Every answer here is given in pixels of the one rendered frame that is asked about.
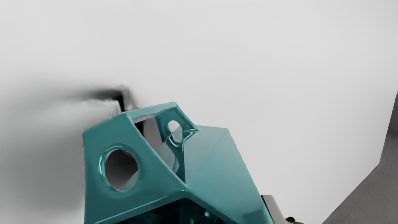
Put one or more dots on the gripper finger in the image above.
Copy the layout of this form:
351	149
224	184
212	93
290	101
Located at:
275	210

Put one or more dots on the teal faceted mug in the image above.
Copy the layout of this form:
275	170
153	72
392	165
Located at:
205	168

